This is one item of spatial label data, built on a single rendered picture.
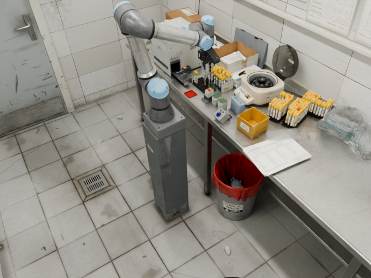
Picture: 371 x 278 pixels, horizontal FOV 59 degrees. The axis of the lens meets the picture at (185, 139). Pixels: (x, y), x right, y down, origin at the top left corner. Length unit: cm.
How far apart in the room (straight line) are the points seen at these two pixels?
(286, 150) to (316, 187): 27
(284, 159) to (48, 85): 251
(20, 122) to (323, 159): 290
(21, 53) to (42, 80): 33
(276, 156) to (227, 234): 92
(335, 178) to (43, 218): 214
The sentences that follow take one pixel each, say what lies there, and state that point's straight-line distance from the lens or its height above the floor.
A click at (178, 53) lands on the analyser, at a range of 241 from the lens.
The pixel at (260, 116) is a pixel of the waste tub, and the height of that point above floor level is 94.
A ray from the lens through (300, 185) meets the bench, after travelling 177.
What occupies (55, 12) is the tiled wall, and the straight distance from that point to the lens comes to 340.
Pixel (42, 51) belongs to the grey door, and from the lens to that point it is 343.
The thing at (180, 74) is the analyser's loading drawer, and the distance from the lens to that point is 241.
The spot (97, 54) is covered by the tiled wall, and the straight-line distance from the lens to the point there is 366.
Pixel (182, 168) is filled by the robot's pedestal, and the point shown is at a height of 52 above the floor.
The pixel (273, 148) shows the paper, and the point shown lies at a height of 89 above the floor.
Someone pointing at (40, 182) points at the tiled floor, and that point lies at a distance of 317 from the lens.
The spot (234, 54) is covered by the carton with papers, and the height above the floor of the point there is 94.
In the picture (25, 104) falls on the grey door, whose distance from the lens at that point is 364.
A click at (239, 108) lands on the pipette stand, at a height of 95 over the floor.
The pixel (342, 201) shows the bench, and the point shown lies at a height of 88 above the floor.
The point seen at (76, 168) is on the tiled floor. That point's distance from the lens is 315.
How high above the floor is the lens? 219
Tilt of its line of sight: 43 degrees down
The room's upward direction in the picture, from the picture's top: 3 degrees counter-clockwise
